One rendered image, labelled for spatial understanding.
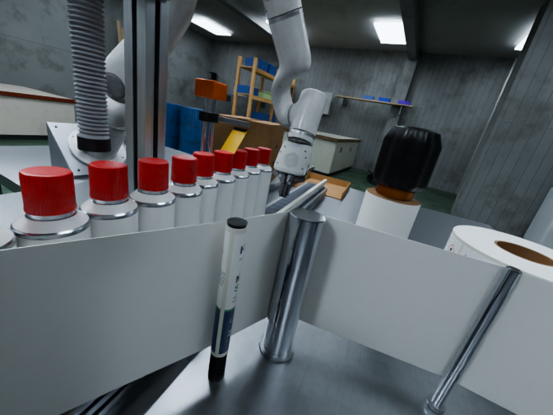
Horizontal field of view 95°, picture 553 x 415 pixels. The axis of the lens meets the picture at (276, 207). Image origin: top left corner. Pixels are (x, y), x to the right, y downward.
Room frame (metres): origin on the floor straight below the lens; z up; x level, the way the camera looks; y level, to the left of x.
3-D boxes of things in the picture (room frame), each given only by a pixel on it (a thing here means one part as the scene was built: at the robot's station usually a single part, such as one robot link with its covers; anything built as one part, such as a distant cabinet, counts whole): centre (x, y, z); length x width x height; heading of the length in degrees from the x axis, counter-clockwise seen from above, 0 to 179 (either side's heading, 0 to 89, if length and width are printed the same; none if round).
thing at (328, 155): (7.41, -0.71, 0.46); 2.52 x 1.96 x 0.91; 154
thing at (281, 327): (0.25, -0.03, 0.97); 0.05 x 0.05 x 0.19
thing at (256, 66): (8.12, 0.88, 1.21); 2.61 x 0.71 x 2.41; 154
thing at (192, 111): (5.63, 2.35, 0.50); 1.41 x 0.83 x 1.00; 65
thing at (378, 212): (0.43, -0.19, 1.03); 0.09 x 0.09 x 0.30
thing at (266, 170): (0.58, 0.05, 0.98); 0.05 x 0.05 x 0.20
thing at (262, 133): (1.21, 0.17, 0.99); 0.30 x 0.24 x 0.27; 172
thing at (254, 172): (0.54, 0.07, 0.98); 0.05 x 0.05 x 0.20
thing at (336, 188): (1.39, -0.23, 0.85); 0.30 x 0.26 x 0.04; 161
